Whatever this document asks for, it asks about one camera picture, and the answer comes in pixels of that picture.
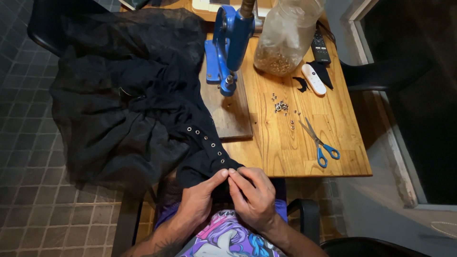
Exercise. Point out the black garment with metal eyelets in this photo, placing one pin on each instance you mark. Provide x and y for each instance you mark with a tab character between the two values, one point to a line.
132	107

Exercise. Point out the large black fabric scrap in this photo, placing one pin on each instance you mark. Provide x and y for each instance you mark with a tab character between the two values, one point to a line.
324	73

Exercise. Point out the person's left hand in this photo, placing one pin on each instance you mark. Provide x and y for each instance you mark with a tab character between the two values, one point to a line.
194	201

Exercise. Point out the blue eyelet press machine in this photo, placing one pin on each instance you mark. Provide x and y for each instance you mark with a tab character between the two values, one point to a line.
234	39

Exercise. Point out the black chair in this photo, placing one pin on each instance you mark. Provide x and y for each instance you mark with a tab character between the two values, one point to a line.
367	248
44	25
378	76

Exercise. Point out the pile of loose metal eyelets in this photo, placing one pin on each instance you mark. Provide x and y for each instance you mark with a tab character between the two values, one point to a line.
281	106

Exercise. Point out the black armchair with armrests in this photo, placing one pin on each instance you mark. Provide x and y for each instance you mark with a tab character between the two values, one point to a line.
307	217

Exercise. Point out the clear plastic jar of eyelets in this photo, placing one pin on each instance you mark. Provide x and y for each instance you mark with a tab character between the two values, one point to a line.
285	39

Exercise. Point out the white door frame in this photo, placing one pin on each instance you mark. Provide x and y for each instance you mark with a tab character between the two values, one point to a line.
383	117

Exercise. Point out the dark wooden base board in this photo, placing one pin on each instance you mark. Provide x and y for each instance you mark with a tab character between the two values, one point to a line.
232	117

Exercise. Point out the purple printed shirt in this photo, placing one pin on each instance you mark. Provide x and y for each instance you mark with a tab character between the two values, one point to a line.
228	237

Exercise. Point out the person's right hand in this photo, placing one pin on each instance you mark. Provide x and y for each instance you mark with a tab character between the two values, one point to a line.
255	201

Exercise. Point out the white remote control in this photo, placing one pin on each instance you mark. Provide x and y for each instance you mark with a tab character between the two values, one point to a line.
313	79

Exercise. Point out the small black fabric scrap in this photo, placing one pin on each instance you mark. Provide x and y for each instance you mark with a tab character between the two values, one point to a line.
301	85

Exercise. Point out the black remote control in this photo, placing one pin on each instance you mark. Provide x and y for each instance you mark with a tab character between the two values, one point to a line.
320	48

